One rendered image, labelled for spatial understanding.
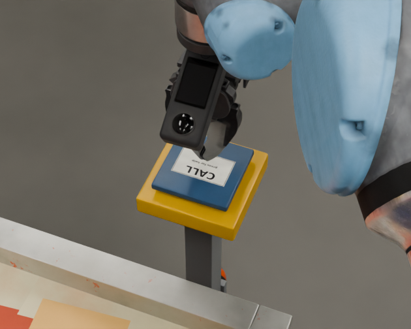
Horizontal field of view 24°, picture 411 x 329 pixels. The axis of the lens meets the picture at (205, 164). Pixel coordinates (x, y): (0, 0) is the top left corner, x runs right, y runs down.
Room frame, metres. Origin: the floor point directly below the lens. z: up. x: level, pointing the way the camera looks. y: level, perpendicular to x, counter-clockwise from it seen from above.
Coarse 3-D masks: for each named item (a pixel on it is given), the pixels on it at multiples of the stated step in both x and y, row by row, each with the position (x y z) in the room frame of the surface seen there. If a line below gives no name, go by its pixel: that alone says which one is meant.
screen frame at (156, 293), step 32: (0, 224) 0.64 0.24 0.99; (0, 256) 0.61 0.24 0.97; (32, 256) 0.60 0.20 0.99; (64, 256) 0.60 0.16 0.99; (96, 256) 0.60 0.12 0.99; (96, 288) 0.57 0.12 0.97; (128, 288) 0.56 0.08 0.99; (160, 288) 0.56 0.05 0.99; (192, 288) 0.56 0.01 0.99; (192, 320) 0.52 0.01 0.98; (224, 320) 0.52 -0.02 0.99; (256, 320) 0.52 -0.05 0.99; (288, 320) 0.52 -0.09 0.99
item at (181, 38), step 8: (184, 40) 0.74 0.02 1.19; (192, 40) 0.74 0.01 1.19; (192, 48) 0.73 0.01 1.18; (200, 48) 0.73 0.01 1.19; (208, 48) 0.73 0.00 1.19; (184, 56) 0.78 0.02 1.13; (176, 72) 0.75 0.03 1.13; (176, 80) 0.75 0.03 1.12; (224, 80) 0.74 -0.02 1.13; (232, 80) 0.74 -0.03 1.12; (240, 80) 0.79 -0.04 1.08; (248, 80) 0.79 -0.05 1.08; (224, 88) 0.73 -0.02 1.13; (232, 88) 0.74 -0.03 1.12; (224, 96) 0.73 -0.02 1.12; (232, 96) 0.73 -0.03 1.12; (216, 104) 0.73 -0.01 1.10; (224, 104) 0.73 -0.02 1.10; (216, 112) 0.73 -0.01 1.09; (224, 112) 0.73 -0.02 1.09
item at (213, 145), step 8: (216, 120) 0.74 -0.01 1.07; (216, 128) 0.73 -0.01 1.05; (224, 128) 0.73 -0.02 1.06; (208, 136) 0.74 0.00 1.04; (216, 136) 0.73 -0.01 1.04; (208, 144) 0.74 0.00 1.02; (216, 144) 0.73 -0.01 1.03; (208, 152) 0.74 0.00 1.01; (216, 152) 0.73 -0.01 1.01; (208, 160) 0.74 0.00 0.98
